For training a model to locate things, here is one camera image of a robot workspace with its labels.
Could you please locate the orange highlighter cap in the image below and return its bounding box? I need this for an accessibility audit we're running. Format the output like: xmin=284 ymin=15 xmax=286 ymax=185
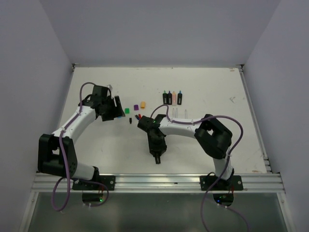
xmin=140 ymin=101 xmax=146 ymax=109

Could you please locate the green black highlighter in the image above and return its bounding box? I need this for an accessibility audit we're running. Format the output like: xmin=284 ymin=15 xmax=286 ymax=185
xmin=162 ymin=90 xmax=168 ymax=104

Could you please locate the purple black highlighter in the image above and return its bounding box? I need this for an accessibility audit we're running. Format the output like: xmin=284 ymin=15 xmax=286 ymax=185
xmin=167 ymin=91 xmax=172 ymax=105

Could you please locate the orange pink highlighter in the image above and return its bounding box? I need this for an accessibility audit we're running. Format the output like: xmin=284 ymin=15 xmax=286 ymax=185
xmin=172 ymin=91 xmax=177 ymax=106

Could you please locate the blue black highlighter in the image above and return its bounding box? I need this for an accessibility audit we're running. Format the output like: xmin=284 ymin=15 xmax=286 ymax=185
xmin=177 ymin=90 xmax=183 ymax=105

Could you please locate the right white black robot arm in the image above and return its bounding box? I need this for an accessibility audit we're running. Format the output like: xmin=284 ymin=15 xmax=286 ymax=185
xmin=137 ymin=114 xmax=234 ymax=190

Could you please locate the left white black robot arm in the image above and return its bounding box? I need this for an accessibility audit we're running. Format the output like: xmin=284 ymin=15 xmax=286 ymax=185
xmin=38 ymin=84 xmax=125 ymax=190

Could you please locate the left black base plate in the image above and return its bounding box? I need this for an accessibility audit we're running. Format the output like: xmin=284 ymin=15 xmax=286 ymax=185
xmin=72 ymin=175 xmax=116 ymax=191

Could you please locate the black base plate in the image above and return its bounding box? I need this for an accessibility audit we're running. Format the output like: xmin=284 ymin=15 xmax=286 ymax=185
xmin=72 ymin=175 xmax=116 ymax=191
xmin=199 ymin=174 xmax=244 ymax=191

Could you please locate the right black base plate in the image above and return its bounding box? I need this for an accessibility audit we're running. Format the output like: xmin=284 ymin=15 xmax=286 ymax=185
xmin=199 ymin=174 xmax=244 ymax=191

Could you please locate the aluminium front rail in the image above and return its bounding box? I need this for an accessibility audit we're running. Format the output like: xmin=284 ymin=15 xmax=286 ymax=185
xmin=32 ymin=171 xmax=283 ymax=193

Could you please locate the right aluminium side rail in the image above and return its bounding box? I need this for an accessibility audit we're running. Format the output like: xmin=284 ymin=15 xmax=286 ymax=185
xmin=238 ymin=68 xmax=273 ymax=174

